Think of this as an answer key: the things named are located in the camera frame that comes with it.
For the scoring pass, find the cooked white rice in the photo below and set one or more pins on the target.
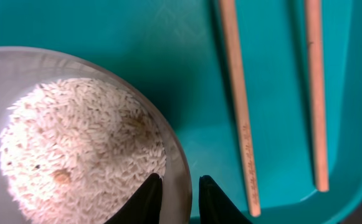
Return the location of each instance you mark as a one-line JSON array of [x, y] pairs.
[[76, 150]]

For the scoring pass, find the grey rice bowl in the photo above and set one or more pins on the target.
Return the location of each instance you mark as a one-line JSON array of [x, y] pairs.
[[21, 68]]

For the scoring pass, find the teal serving tray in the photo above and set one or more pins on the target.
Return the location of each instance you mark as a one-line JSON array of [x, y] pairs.
[[172, 51]]

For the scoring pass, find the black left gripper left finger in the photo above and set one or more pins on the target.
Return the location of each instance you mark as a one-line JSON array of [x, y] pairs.
[[144, 205]]

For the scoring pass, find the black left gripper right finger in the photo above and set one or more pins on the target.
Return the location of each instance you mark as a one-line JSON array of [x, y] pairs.
[[215, 207]]

